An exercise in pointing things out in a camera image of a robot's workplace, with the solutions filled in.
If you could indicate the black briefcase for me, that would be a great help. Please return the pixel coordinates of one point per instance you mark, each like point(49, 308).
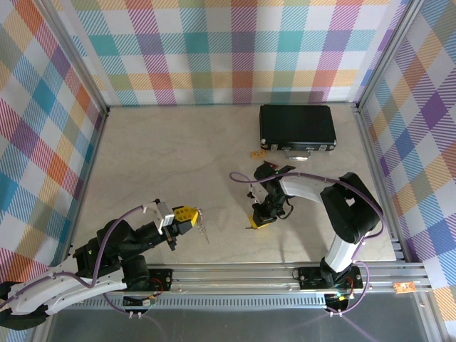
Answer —
point(295, 124)

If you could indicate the aluminium side rail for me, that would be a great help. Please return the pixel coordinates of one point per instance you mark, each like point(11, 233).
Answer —
point(87, 178)
point(379, 178)

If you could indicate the small wooden tile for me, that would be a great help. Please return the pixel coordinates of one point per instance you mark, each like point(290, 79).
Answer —
point(258, 154)

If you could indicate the grey steel plate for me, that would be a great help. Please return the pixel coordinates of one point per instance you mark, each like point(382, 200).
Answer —
point(231, 326)

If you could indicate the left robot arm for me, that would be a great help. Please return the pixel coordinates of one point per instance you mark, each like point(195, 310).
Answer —
point(35, 297)

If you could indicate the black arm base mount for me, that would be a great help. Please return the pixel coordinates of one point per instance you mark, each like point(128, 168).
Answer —
point(160, 278)
point(308, 278)

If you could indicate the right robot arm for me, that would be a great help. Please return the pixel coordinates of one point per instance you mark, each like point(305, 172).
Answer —
point(349, 210)

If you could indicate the aluminium mounting rail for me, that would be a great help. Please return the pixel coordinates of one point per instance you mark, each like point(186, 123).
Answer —
point(231, 281)

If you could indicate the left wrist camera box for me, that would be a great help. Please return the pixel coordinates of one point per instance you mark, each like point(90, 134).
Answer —
point(165, 213)

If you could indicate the black connector plate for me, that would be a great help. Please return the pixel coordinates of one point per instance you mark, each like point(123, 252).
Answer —
point(336, 303)
point(135, 302)

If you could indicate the aluminium corner post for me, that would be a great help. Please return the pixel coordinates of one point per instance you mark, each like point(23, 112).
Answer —
point(81, 53)
point(387, 53)

